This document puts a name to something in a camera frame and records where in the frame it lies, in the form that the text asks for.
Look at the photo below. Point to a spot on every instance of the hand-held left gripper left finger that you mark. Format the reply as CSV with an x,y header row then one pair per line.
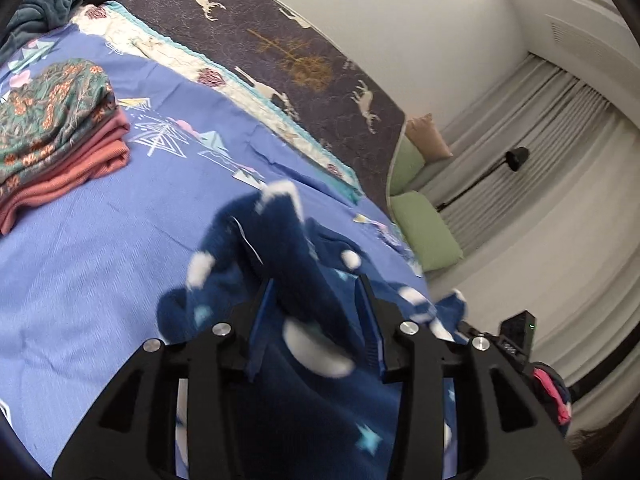
x,y
262,322

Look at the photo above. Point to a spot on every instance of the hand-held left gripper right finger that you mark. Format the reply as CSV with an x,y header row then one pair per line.
x,y
372,327

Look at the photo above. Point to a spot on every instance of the navy fleece jacket star print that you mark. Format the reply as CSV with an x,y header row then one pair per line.
x,y
310,410

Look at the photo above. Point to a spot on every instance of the green pillow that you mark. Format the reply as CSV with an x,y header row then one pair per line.
x,y
427,230
405,165

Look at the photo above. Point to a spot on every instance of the grey curtain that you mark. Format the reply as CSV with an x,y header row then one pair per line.
x,y
550,210

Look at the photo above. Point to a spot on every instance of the blue printed duvet cover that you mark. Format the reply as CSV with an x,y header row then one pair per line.
x,y
125,260

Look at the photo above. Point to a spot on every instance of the black floor lamp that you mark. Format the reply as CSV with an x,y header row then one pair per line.
x,y
515,157

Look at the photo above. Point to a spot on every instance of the tan pillow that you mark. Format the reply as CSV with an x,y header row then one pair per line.
x,y
427,135

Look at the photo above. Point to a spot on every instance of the folded pink cloth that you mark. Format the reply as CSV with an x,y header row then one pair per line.
x,y
75,170

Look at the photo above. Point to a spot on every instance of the dark deer print mattress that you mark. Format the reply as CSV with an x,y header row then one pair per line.
x,y
280,60

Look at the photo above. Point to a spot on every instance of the ceiling air vent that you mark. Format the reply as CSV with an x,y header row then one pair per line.
x,y
582,40

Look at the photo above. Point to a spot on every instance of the teal fleece blanket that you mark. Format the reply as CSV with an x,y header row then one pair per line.
x,y
35,15

